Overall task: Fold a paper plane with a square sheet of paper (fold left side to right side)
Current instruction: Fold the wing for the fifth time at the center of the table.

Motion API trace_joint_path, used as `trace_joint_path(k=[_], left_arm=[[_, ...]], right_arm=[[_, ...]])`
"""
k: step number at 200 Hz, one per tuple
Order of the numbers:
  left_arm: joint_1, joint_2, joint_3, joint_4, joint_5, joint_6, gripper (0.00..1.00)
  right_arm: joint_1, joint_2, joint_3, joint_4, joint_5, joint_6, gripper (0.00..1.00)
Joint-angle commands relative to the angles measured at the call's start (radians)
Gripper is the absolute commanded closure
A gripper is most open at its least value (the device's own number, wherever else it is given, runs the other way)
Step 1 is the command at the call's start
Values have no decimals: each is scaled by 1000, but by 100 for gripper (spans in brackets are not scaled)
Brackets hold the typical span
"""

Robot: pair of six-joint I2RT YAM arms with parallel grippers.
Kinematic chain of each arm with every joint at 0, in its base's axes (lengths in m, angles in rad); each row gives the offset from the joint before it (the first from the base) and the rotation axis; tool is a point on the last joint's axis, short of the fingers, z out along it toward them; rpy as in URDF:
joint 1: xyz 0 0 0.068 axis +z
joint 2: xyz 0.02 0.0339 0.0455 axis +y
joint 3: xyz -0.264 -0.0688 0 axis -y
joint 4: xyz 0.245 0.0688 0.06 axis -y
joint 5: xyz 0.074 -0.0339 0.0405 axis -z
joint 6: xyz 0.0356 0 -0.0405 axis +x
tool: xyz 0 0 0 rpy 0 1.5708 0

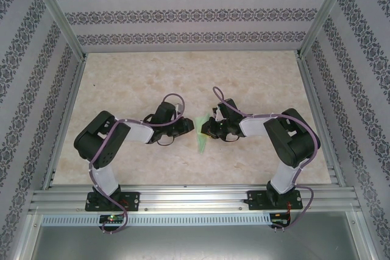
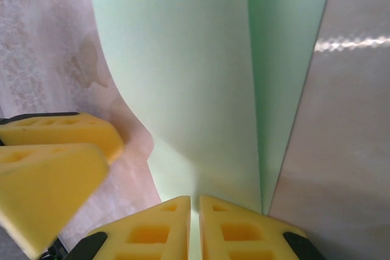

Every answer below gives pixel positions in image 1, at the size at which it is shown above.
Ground light green paper sheet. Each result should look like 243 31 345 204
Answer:
194 114 211 155

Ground grey sheet metal shelf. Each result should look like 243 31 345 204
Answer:
26 225 371 260

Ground small circuit board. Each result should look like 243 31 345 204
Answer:
99 214 126 224
272 213 290 227

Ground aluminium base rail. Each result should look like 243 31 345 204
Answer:
29 184 360 214

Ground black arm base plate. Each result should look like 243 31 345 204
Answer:
86 192 141 212
247 189 302 211

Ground grey slotted cable duct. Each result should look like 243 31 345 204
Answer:
41 214 272 226

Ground aluminium table side rail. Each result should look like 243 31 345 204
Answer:
41 54 89 189
297 52 348 188

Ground aluminium frame post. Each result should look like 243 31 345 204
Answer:
26 0 88 61
297 0 357 60

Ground aluminium frame leg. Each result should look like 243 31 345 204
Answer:
10 213 43 260
346 211 381 260

